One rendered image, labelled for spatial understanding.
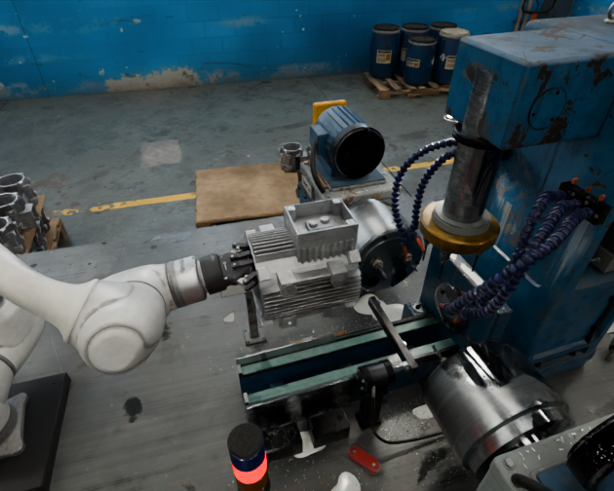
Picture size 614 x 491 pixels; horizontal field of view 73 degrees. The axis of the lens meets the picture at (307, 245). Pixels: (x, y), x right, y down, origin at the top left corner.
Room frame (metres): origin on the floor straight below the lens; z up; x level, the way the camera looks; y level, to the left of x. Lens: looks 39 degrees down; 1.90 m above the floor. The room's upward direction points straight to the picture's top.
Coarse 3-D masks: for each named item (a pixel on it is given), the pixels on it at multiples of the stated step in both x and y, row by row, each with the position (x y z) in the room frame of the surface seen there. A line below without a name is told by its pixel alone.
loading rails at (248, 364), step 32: (416, 320) 0.86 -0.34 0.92; (288, 352) 0.73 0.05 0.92; (320, 352) 0.74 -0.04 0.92; (352, 352) 0.76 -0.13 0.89; (384, 352) 0.79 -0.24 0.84; (416, 352) 0.74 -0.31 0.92; (448, 352) 0.74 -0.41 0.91; (256, 384) 0.67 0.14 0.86; (288, 384) 0.63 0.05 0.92; (320, 384) 0.63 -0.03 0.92; (352, 384) 0.64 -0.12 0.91; (256, 416) 0.56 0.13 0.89; (288, 416) 0.59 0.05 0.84
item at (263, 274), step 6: (246, 234) 0.68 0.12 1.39; (246, 240) 0.67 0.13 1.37; (348, 252) 0.62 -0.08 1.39; (354, 252) 0.62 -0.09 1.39; (348, 258) 0.61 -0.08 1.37; (354, 258) 0.61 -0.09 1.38; (360, 258) 0.61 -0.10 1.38; (258, 270) 0.56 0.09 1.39; (264, 270) 0.56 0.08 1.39; (258, 276) 0.56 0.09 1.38; (264, 276) 0.56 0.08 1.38; (270, 276) 0.56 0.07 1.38; (348, 306) 0.60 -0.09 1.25; (264, 324) 0.55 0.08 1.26; (270, 324) 0.55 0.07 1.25
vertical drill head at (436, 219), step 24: (480, 72) 0.79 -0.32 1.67; (480, 96) 0.77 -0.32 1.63; (480, 120) 0.77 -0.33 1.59; (456, 168) 0.79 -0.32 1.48; (480, 168) 0.76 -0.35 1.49; (456, 192) 0.77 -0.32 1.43; (480, 192) 0.76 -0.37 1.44; (432, 216) 0.81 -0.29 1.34; (456, 216) 0.76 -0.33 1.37; (480, 216) 0.77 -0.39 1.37; (432, 240) 0.75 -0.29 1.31; (456, 240) 0.72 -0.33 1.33; (480, 240) 0.72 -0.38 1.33
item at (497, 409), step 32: (480, 352) 0.55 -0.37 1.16; (512, 352) 0.56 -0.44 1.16; (448, 384) 0.51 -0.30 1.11; (480, 384) 0.48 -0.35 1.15; (512, 384) 0.47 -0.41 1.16; (544, 384) 0.48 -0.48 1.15; (448, 416) 0.46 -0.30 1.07; (480, 416) 0.43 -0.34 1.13; (512, 416) 0.41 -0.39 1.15; (544, 416) 0.41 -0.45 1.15; (480, 448) 0.39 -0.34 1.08; (512, 448) 0.38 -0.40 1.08; (480, 480) 0.37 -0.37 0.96
